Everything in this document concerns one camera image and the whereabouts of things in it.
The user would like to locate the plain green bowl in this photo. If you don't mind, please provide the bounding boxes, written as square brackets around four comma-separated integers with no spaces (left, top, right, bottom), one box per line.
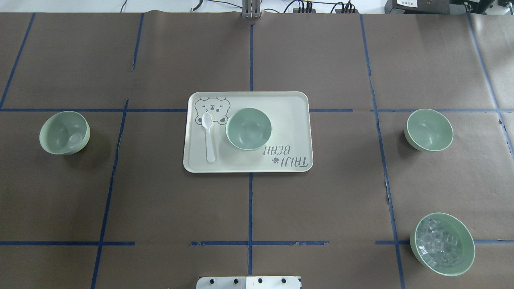
[404,108,454,152]

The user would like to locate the green bowl with residue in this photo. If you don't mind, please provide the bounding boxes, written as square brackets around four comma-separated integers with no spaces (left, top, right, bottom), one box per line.
[39,110,91,155]

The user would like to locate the green bowl on tray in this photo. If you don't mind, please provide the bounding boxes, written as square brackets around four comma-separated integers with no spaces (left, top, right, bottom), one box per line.
[225,108,272,151]

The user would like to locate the cream bear serving tray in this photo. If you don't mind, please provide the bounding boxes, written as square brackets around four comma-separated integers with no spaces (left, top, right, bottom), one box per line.
[182,92,314,173]

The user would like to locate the white plastic spoon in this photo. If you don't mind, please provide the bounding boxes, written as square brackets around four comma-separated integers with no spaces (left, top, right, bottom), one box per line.
[201,112,215,163]

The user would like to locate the green bowl with ice cubes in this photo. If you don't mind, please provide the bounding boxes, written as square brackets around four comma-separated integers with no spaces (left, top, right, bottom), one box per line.
[410,212,475,277]

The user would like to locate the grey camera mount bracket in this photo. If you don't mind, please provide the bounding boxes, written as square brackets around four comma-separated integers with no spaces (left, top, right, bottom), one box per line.
[242,0,262,19]

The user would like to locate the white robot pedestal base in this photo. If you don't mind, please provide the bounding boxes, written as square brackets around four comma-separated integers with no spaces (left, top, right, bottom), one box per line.
[196,276,302,289]

